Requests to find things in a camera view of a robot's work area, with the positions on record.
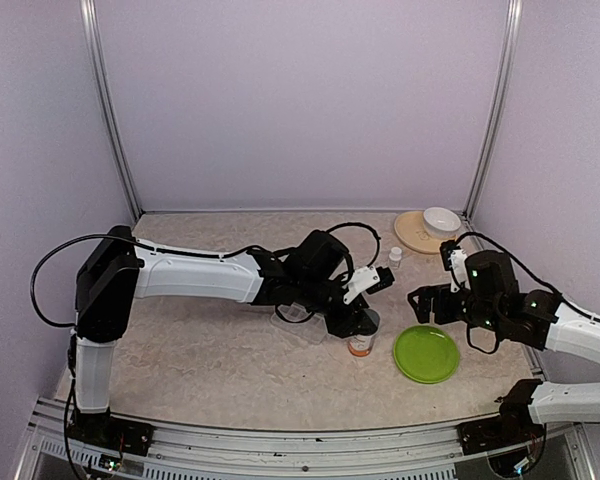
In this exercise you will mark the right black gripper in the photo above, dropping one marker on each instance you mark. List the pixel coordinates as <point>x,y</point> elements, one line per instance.
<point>428,293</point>

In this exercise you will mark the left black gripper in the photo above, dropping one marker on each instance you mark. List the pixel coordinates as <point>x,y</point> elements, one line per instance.
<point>346,326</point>

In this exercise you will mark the clear plastic pill organizer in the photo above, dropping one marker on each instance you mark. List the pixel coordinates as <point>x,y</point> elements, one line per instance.
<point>295,320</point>

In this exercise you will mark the orange pill bottle grey cap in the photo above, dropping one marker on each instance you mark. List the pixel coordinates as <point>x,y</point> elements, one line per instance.
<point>360,345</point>

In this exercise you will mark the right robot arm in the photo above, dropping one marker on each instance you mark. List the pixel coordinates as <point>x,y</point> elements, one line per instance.
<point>484,293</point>

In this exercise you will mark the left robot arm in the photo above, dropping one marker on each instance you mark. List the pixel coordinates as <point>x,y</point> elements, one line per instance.
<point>317,274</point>

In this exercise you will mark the small white pill bottle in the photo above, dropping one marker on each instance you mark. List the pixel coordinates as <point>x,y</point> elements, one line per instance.
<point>395,257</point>

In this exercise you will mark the green plate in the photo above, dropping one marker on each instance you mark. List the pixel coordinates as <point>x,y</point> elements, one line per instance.
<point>426,354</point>

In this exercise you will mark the round wooden plate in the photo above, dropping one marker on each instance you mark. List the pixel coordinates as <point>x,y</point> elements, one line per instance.
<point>410,230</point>

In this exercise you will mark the white bowl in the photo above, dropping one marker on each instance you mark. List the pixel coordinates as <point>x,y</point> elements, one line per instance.
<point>441,223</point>

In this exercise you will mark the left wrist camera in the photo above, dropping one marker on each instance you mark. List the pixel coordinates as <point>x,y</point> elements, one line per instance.
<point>367,280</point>

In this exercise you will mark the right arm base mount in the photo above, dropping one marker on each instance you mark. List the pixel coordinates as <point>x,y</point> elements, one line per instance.
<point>495,430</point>

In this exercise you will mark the front aluminium rail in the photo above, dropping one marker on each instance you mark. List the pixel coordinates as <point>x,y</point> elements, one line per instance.
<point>182,451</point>

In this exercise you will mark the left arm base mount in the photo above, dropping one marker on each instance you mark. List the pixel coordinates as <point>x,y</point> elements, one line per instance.
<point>111,432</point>

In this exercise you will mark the right aluminium frame post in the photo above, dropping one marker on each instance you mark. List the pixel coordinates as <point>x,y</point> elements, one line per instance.
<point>497,107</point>

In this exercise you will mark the aluminium frame post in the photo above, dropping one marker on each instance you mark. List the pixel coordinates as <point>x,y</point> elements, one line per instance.
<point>497,107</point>
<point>94,44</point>

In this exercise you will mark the left aluminium frame post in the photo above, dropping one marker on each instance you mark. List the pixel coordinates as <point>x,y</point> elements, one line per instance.
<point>94,44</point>

